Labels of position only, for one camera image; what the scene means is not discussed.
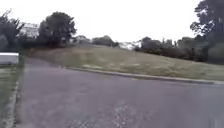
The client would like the grey concrete kerb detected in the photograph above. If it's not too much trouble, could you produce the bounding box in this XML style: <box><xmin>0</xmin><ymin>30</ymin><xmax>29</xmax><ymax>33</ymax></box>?
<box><xmin>66</xmin><ymin>66</ymin><xmax>224</xmax><ymax>86</ymax></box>

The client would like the white low wall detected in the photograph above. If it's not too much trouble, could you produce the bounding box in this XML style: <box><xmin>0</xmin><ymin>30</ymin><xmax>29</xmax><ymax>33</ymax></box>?
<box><xmin>0</xmin><ymin>52</ymin><xmax>20</xmax><ymax>65</ymax></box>

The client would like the grass verge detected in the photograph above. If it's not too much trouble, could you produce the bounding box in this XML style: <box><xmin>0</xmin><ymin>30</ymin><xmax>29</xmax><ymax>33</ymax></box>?
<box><xmin>0</xmin><ymin>63</ymin><xmax>25</xmax><ymax>114</ymax></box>

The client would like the distant bush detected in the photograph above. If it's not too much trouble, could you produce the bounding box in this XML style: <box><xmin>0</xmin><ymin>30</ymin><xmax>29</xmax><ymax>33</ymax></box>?
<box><xmin>91</xmin><ymin>34</ymin><xmax>120</xmax><ymax>48</ymax></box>

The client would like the grey asphalt road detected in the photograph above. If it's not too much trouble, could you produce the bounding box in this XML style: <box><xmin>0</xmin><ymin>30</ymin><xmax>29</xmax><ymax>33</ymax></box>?
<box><xmin>13</xmin><ymin>57</ymin><xmax>224</xmax><ymax>128</ymax></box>

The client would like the row of bushes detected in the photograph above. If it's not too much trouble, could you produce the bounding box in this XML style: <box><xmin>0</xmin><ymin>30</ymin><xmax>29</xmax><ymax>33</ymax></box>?
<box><xmin>134</xmin><ymin>35</ymin><xmax>224</xmax><ymax>65</ymax></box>

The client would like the grass slope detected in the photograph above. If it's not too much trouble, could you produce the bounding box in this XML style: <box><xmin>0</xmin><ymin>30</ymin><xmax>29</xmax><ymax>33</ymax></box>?
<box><xmin>24</xmin><ymin>44</ymin><xmax>224</xmax><ymax>82</ymax></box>

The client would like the large dark tree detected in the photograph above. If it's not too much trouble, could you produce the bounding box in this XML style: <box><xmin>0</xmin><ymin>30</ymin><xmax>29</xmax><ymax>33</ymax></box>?
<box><xmin>35</xmin><ymin>11</ymin><xmax>78</xmax><ymax>48</ymax></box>

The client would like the white building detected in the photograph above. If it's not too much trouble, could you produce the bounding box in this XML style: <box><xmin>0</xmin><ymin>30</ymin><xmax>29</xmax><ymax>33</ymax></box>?
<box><xmin>19</xmin><ymin>22</ymin><xmax>40</xmax><ymax>40</ymax></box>

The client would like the tall dark tree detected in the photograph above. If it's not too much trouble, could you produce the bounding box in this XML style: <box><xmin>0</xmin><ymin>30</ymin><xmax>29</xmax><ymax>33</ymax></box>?
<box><xmin>190</xmin><ymin>0</ymin><xmax>224</xmax><ymax>43</ymax></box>

